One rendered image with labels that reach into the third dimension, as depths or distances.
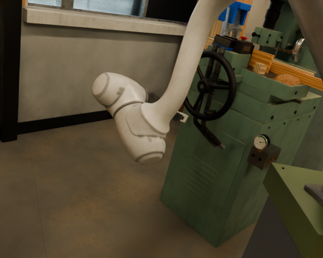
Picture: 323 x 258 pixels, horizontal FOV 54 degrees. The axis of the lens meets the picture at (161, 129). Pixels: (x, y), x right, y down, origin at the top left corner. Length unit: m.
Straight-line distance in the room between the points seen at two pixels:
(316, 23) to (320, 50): 0.05
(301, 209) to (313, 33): 0.49
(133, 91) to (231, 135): 0.71
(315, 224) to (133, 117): 0.54
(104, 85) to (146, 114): 0.15
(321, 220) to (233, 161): 0.66
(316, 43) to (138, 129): 0.44
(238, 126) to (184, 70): 0.72
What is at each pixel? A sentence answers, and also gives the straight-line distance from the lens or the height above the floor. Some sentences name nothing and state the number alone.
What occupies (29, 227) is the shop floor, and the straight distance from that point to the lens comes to 1.66.
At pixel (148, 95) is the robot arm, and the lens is 0.98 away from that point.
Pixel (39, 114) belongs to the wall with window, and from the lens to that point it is 2.43.
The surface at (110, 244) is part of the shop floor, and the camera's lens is 1.60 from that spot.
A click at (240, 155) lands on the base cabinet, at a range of 1.48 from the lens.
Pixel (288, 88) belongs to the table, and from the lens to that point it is 1.34.
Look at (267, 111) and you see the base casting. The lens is 1.39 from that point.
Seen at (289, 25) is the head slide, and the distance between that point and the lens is 1.63.
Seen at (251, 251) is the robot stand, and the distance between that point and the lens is 1.23.
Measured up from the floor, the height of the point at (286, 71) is 0.92.
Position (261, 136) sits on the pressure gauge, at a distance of 1.34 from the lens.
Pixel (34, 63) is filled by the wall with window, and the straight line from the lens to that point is 2.27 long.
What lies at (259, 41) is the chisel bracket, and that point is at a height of 1.02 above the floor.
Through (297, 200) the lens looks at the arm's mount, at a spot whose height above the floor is 0.69.
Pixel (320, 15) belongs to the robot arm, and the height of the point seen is 1.15.
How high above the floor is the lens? 1.14
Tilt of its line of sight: 24 degrees down
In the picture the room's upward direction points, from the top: 14 degrees clockwise
